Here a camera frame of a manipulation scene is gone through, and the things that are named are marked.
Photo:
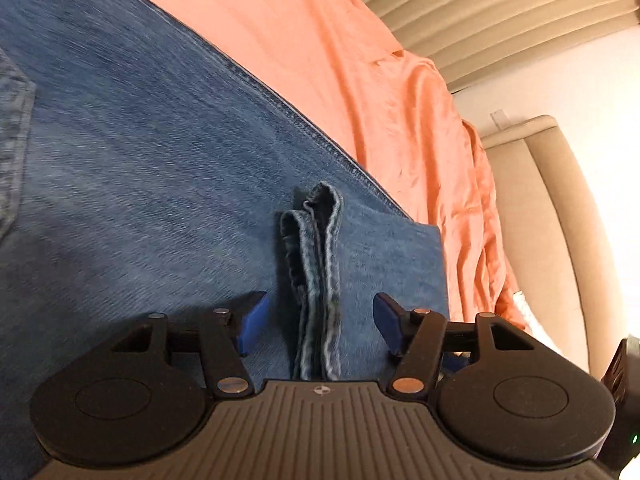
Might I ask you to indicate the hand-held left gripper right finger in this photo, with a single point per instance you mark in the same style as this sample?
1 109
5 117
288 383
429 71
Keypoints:
390 326

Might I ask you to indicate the orange bed cover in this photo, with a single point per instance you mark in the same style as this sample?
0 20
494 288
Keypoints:
325 60

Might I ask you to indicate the white wall socket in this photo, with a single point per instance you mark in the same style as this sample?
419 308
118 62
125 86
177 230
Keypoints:
498 117

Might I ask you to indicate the beige padded headboard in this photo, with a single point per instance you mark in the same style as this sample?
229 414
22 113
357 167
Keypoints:
550 220

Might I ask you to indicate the beige pleated curtain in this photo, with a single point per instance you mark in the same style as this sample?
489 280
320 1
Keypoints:
490 15

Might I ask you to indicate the blue denim pants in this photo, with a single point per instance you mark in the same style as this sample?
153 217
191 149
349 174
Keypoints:
150 185

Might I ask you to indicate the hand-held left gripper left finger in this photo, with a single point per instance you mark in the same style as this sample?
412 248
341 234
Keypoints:
252 321

